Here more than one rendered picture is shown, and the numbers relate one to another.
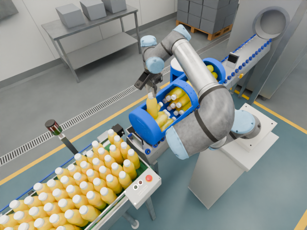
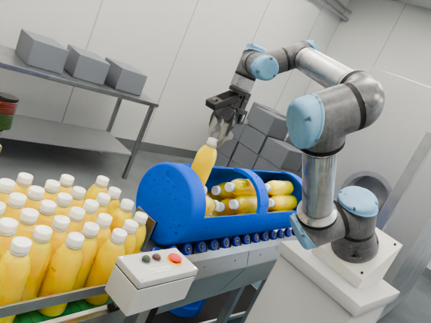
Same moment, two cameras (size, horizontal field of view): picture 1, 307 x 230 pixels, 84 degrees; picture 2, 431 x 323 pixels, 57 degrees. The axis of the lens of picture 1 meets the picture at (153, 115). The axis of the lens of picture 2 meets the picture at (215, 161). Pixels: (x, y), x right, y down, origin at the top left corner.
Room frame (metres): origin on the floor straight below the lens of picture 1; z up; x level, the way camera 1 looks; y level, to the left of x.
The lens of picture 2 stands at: (-0.58, 0.28, 1.63)
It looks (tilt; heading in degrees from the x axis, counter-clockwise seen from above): 14 degrees down; 347
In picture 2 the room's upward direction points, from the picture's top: 24 degrees clockwise
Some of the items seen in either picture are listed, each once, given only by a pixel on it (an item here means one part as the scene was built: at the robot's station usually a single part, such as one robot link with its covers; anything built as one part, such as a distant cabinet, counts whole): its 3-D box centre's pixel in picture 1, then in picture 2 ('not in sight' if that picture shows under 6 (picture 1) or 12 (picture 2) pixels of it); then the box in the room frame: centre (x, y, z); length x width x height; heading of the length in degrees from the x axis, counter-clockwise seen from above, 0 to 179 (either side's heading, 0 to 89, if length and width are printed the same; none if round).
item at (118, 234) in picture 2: (122, 175); (118, 236); (0.37, 0.21, 1.10); 0.04 x 0.04 x 0.02
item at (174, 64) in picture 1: (183, 63); not in sight; (1.53, -0.37, 1.03); 0.28 x 0.28 x 0.01
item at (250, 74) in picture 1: (246, 82); not in sight; (1.93, -1.46, 0.31); 0.06 x 0.06 x 0.63; 41
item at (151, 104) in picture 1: (151, 107); (201, 168); (0.76, 0.00, 1.24); 0.07 x 0.07 x 0.19
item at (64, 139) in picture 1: (89, 167); not in sight; (0.68, 0.65, 0.55); 0.04 x 0.04 x 1.10; 41
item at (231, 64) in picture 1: (231, 60); not in sight; (1.53, -0.88, 1.00); 0.10 x 0.04 x 0.15; 41
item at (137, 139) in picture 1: (138, 140); (142, 229); (0.66, 0.13, 0.99); 0.10 x 0.02 x 0.12; 41
